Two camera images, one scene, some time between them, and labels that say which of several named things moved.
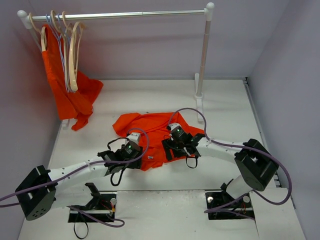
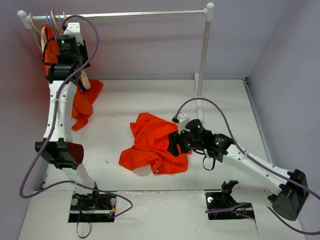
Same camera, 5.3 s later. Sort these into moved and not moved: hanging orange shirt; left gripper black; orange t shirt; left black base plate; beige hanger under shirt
Moved: orange t shirt; left gripper black
Not moved: left black base plate; hanging orange shirt; beige hanger under shirt
